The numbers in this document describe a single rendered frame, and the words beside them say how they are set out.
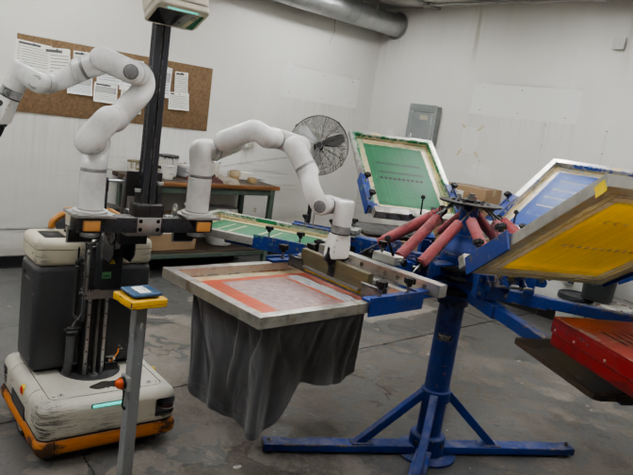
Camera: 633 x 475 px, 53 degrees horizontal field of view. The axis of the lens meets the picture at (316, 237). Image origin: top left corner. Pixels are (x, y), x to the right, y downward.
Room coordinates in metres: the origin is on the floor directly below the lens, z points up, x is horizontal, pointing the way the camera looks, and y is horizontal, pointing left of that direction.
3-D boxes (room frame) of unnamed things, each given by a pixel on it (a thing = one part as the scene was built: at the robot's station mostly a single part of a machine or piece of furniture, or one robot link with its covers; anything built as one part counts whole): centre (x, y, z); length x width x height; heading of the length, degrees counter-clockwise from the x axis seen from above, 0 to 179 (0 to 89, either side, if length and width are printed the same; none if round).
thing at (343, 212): (2.46, -0.06, 1.26); 0.15 x 0.10 x 0.11; 74
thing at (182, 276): (2.30, 0.05, 0.97); 0.79 x 0.58 x 0.04; 134
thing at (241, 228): (3.28, 0.16, 1.05); 1.08 x 0.61 x 0.23; 74
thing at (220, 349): (2.10, 0.26, 0.74); 0.45 x 0.03 x 0.43; 44
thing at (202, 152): (2.62, 0.51, 1.37); 0.13 x 0.10 x 0.16; 164
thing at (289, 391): (2.11, -0.05, 0.74); 0.46 x 0.04 x 0.42; 134
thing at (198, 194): (2.62, 0.52, 1.21); 0.16 x 0.13 x 0.15; 39
